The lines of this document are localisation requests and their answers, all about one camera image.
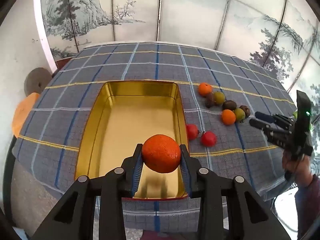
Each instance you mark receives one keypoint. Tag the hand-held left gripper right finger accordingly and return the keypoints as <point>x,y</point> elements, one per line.
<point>185,172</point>

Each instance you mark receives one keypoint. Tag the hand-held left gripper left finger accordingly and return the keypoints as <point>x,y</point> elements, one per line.
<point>137,172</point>

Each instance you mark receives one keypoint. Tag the gold metal tin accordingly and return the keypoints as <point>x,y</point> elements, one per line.
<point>130,120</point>

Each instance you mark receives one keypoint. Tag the red round fruit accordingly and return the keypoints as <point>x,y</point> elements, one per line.
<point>191,131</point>
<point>208,139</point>

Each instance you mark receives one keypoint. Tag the dark brown passion fruit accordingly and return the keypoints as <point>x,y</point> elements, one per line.
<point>229,105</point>
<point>246,111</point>
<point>210,100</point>

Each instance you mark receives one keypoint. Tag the person's right hand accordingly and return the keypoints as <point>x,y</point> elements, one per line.
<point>298,170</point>

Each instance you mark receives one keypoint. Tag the painted landscape folding screen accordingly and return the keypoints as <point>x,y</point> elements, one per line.
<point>187,10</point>

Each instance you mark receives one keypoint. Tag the person's right forearm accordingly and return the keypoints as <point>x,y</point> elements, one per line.
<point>308,210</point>

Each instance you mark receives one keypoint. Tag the green round fruit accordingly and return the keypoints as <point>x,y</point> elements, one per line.
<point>219,97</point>
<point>239,114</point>

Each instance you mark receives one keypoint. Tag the orange round cushion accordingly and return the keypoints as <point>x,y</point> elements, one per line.
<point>21,115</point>

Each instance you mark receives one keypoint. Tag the small orange tangerine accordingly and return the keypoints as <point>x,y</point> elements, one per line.
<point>228,117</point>
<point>205,89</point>

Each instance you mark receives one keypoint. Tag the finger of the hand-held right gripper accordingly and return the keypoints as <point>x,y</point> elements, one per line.
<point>265,116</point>
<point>260,124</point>

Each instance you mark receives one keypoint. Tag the large orange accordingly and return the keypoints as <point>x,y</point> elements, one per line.
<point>161,153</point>

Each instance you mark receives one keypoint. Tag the blue plaid tablecloth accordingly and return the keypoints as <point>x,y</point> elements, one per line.
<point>150,62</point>

